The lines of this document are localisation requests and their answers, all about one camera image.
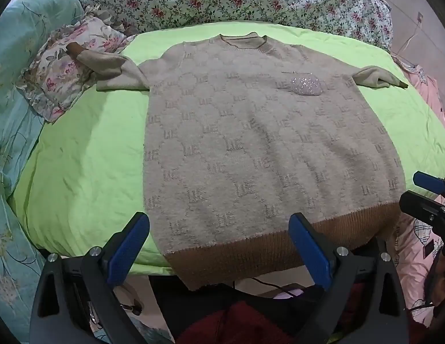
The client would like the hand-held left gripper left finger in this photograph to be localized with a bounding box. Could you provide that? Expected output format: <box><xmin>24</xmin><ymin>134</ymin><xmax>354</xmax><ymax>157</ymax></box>
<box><xmin>29</xmin><ymin>212</ymin><xmax>151</xmax><ymax>344</ymax></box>

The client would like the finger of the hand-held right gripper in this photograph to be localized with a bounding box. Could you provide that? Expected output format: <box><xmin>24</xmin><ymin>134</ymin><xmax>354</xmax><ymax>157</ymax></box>
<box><xmin>399</xmin><ymin>191</ymin><xmax>445</xmax><ymax>223</ymax></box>
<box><xmin>413</xmin><ymin>171</ymin><xmax>445</xmax><ymax>196</ymax></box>

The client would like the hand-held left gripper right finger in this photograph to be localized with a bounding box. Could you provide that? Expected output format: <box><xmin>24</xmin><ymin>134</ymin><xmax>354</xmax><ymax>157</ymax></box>
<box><xmin>288</xmin><ymin>212</ymin><xmax>411</xmax><ymax>344</ymax></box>

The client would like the beige patterned knit sweater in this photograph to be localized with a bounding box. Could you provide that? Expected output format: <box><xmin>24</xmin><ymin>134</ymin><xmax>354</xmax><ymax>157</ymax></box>
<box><xmin>66</xmin><ymin>33</ymin><xmax>409</xmax><ymax>291</ymax></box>

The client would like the pink printed cloth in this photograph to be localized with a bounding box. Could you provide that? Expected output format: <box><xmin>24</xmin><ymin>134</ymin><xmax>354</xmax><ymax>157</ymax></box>
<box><xmin>389</xmin><ymin>55</ymin><xmax>445</xmax><ymax>325</ymax></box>

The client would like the bright green blanket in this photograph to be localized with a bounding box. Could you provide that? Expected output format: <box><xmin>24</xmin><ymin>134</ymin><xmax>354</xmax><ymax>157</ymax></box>
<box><xmin>11</xmin><ymin>21</ymin><xmax>445</xmax><ymax>276</ymax></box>

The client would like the dark red garment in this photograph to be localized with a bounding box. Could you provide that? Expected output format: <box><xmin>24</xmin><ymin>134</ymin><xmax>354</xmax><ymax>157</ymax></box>
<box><xmin>177</xmin><ymin>300</ymin><xmax>293</xmax><ymax>344</ymax></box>

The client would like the teal floral bed sheet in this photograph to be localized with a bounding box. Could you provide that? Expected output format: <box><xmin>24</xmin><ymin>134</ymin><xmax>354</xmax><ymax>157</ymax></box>
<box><xmin>0</xmin><ymin>0</ymin><xmax>90</xmax><ymax>330</ymax></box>

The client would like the pink floral ruffled pillow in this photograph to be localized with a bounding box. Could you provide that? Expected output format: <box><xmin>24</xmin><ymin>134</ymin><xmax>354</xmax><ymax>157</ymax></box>
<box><xmin>18</xmin><ymin>5</ymin><xmax>137</xmax><ymax>122</ymax></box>

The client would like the white red-flowered quilt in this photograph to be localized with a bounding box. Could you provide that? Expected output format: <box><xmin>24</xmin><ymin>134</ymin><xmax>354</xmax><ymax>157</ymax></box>
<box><xmin>79</xmin><ymin>0</ymin><xmax>393</xmax><ymax>49</ymax></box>

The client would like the black cable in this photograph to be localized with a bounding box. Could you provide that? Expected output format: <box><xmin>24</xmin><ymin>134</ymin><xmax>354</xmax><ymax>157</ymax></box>
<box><xmin>249</xmin><ymin>277</ymin><xmax>302</xmax><ymax>296</ymax></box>

